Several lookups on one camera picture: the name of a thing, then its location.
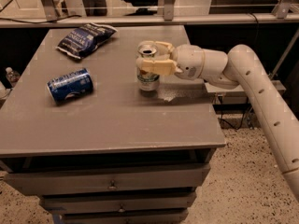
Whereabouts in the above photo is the bottom grey drawer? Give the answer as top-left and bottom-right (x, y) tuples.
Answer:
(63, 209), (188, 224)

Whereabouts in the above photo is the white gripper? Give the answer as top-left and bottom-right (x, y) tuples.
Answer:
(136, 40), (204, 80)

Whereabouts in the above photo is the middle grey drawer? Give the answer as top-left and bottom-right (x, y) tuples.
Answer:
(41, 191), (196, 214)

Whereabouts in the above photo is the silver green 7up can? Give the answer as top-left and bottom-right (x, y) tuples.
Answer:
(137, 43), (160, 91)

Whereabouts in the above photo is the blue soda can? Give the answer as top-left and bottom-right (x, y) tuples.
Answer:
(47, 68), (93, 103)

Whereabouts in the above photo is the clear plastic water bottle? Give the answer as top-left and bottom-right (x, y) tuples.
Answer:
(6, 67), (21, 87)

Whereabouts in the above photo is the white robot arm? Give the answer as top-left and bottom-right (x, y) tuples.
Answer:
(136, 41), (299, 200)

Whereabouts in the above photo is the blue chip bag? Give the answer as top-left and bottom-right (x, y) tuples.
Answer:
(56, 23), (118, 60)

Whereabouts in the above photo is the metal frame railing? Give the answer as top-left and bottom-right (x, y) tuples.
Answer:
(0, 0), (299, 28)

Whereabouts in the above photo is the grey drawer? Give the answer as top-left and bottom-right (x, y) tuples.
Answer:
(63, 209), (188, 224)
(4, 163), (210, 196)
(41, 191), (196, 214)

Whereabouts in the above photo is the top grey drawer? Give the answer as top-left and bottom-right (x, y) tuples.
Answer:
(4, 163), (210, 196)

